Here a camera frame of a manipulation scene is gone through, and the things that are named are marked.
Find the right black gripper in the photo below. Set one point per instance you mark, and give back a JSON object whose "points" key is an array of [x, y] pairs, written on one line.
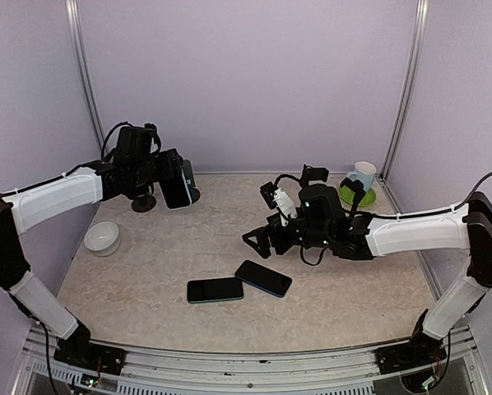
{"points": [[263, 232]]}

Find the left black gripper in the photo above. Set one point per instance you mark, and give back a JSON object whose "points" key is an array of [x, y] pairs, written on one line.
{"points": [[172, 166]]}

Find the phone with light-blue case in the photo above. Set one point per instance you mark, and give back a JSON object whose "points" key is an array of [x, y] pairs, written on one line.
{"points": [[176, 192]]}

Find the folding phone stand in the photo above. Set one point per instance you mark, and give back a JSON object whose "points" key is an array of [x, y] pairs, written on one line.
{"points": [[194, 194], [143, 203]]}

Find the phone with dark-blue case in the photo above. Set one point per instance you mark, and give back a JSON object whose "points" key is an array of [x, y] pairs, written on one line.
{"points": [[263, 278]]}

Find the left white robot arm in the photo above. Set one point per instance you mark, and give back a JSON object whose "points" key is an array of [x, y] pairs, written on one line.
{"points": [[133, 168]]}

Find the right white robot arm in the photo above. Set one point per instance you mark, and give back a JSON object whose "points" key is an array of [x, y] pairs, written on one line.
{"points": [[320, 221]]}

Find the phone with teal case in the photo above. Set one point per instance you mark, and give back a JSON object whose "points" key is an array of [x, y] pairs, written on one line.
{"points": [[214, 290]]}

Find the black clamp phone stand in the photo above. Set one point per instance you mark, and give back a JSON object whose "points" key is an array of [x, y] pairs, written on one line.
{"points": [[310, 173]]}

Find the black clamp stand right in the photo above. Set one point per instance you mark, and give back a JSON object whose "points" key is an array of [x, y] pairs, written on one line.
{"points": [[357, 187]]}

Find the white bowl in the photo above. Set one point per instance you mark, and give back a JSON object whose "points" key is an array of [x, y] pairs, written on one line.
{"points": [[102, 239]]}

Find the green saucer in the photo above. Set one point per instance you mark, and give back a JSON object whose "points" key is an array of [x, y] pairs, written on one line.
{"points": [[367, 198]]}

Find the white blue mug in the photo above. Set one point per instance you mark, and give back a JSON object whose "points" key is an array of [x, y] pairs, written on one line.
{"points": [[364, 172]]}

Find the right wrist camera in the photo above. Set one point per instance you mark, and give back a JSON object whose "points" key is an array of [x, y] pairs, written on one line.
{"points": [[278, 199]]}

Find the front aluminium rail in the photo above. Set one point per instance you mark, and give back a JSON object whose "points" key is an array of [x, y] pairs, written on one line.
{"points": [[145, 370]]}

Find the left aluminium frame post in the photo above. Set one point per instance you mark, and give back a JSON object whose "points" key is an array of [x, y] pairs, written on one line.
{"points": [[79, 49]]}

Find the aluminium frame post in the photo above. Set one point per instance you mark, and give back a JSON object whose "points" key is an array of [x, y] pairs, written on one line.
{"points": [[417, 40], [79, 49]]}

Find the right aluminium frame post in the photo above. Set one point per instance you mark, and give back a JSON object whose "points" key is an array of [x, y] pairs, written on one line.
{"points": [[417, 40]]}

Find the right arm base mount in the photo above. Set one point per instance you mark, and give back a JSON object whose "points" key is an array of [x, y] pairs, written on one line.
{"points": [[392, 359]]}

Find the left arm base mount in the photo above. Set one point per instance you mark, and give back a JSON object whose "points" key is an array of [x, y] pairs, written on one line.
{"points": [[98, 358]]}

